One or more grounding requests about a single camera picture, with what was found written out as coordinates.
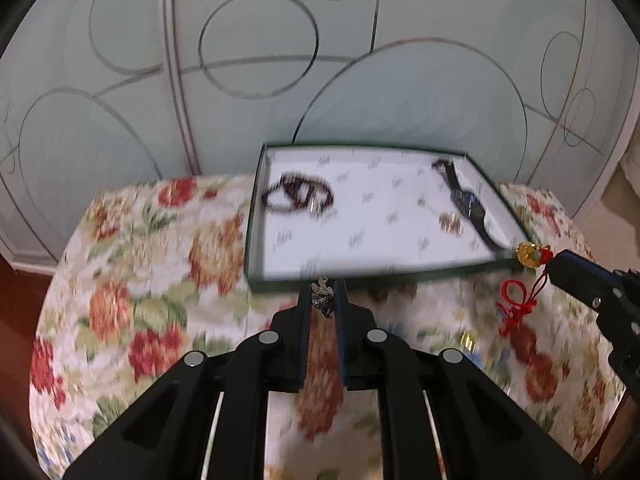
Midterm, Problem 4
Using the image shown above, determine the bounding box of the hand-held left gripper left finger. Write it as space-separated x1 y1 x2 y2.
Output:
65 277 310 480

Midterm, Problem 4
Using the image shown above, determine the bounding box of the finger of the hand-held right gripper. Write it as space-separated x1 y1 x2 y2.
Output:
547 250 618 312

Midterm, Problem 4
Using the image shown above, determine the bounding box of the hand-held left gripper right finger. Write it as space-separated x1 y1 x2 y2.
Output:
334 279 586 480

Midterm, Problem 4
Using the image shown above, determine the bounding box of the silver pendant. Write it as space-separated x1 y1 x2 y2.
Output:
310 276 335 319

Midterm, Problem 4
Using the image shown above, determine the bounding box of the red knot charm gold bead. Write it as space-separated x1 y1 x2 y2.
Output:
496 241 555 337

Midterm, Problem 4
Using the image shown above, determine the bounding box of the green cardboard box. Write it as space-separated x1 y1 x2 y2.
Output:
245 143 531 293

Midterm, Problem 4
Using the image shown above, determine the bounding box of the black smartwatch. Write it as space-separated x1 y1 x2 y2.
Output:
431 157 507 253

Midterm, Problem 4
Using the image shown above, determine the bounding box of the brown bead bracelet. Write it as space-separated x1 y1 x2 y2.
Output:
262 172 335 215

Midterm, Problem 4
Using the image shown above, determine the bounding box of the floral tablecloth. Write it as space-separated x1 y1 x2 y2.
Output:
29 174 631 480

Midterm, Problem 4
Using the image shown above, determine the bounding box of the frosted glass sliding door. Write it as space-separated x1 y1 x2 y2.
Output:
0 0 201 267
165 0 640 221

